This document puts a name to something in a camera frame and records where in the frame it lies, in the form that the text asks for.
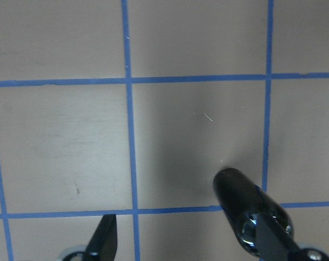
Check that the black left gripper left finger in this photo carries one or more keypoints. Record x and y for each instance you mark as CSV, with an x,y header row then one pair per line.
x,y
103,244

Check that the dark glass wine bottle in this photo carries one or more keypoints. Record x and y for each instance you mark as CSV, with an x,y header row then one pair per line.
x,y
242,201

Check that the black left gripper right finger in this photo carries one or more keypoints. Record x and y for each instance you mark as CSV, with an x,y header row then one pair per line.
x,y
274,238

